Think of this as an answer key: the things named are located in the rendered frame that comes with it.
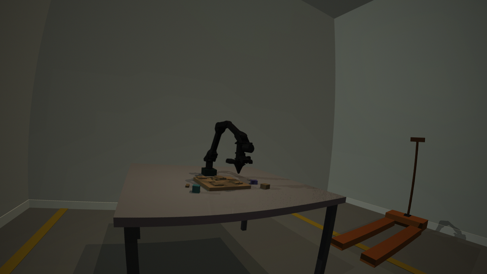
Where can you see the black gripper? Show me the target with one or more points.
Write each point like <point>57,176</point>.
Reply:
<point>237,164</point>

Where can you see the teal cube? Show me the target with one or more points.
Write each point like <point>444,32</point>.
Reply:
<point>196,188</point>

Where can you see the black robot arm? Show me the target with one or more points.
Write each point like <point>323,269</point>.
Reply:
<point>243,144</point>

